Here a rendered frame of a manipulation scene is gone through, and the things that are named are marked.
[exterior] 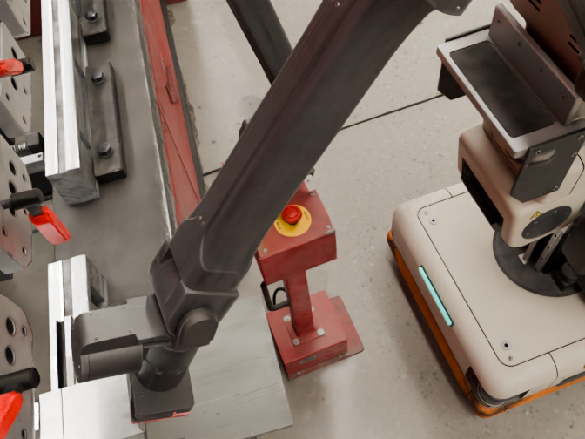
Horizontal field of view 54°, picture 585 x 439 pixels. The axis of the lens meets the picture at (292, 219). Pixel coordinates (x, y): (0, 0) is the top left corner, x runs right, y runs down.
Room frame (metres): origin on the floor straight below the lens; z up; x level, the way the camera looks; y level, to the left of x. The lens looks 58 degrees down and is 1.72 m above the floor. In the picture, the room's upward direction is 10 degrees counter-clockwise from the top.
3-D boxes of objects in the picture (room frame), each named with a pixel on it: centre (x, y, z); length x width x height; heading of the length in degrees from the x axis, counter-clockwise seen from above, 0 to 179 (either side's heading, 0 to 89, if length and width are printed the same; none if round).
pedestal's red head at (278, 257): (0.63, 0.02, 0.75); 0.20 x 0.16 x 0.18; 12
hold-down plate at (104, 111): (0.83, 0.34, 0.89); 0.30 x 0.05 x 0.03; 6
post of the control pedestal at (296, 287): (0.63, 0.02, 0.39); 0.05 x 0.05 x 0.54; 12
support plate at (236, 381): (0.24, 0.18, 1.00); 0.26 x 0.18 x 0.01; 96
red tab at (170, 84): (1.26, 0.28, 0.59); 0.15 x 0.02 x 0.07; 6
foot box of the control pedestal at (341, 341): (0.64, -0.01, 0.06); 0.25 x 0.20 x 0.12; 102
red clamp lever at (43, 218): (0.38, 0.28, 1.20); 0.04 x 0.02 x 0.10; 96
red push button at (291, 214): (0.59, 0.00, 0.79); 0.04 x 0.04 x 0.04
